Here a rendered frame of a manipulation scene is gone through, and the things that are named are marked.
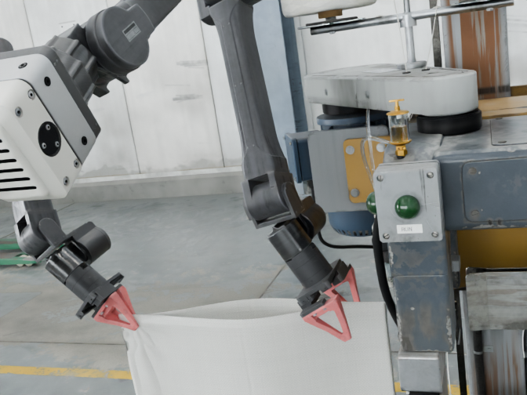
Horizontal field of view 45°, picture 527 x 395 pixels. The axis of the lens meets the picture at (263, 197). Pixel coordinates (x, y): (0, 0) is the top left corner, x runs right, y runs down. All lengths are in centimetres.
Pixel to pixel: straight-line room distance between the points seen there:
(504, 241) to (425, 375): 33
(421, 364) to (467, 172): 26
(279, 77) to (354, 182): 459
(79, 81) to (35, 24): 676
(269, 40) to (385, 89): 480
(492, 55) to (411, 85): 36
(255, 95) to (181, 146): 573
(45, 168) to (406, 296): 48
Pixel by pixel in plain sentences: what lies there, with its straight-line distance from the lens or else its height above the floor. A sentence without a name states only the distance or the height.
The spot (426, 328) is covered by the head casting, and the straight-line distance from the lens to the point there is 89.
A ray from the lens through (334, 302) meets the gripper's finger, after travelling 99.
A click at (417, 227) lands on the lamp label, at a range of 78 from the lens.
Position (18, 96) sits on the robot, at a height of 148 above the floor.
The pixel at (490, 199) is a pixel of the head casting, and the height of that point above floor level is 127.
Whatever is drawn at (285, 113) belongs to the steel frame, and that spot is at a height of 82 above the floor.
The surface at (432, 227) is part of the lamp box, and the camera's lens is 78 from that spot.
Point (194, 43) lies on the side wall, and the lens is 654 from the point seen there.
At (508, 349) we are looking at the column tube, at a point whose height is 80.
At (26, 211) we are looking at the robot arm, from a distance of 124.
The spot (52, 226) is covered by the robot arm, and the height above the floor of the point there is 123.
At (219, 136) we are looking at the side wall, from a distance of 659.
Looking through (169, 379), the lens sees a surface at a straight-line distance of 124.
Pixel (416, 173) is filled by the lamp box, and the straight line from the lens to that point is 77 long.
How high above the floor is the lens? 150
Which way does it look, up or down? 14 degrees down
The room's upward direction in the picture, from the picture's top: 9 degrees counter-clockwise
